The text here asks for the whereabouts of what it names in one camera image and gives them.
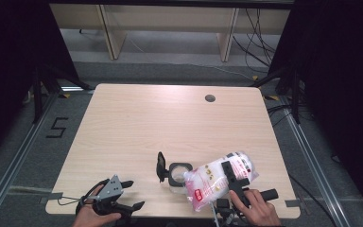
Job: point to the metal floor rail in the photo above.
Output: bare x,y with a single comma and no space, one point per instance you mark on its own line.
19,157
308,164

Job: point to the yellow black tape piece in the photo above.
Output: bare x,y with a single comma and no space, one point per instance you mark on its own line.
271,98
65,95

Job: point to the person's left hand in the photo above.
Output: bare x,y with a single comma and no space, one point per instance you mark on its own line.
86,217

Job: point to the person's right hand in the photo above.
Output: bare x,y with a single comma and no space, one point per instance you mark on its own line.
258,214

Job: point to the glass jar with black lid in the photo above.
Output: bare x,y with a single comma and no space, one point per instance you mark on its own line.
171,180

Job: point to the black curtain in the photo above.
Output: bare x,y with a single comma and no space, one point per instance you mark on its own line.
6,63
343,78

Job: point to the white plastic bag red label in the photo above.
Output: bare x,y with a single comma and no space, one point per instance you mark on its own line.
208,186

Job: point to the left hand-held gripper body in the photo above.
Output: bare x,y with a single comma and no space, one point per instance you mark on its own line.
110,189

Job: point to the light wooden desk frame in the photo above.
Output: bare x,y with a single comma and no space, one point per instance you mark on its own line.
113,38

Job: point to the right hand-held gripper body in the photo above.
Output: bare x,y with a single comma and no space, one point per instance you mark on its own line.
241,184

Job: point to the grey tape strip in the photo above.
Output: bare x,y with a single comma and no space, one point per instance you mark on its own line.
293,203
54,195

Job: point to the black metal stand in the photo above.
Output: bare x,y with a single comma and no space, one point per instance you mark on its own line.
38,94
296,94

